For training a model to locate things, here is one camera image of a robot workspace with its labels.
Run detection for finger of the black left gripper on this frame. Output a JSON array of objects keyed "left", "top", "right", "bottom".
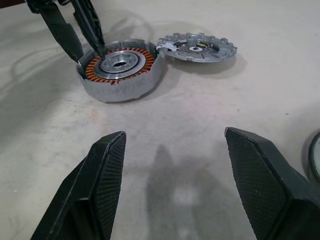
[
  {"left": 71, "top": 0, "right": 106, "bottom": 60},
  {"left": 26, "top": 0, "right": 85, "bottom": 64}
]

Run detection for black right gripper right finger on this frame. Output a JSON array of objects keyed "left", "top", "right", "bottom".
[{"left": 224, "top": 126, "right": 320, "bottom": 240}]

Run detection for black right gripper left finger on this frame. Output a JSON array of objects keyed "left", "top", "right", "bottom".
[{"left": 31, "top": 130, "right": 127, "bottom": 240}]

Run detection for silver motor housing copper windings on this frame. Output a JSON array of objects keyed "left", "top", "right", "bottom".
[{"left": 76, "top": 37, "right": 168, "bottom": 103}]

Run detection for silver round motor lid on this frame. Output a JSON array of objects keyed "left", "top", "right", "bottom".
[{"left": 156, "top": 31, "right": 238, "bottom": 63}]

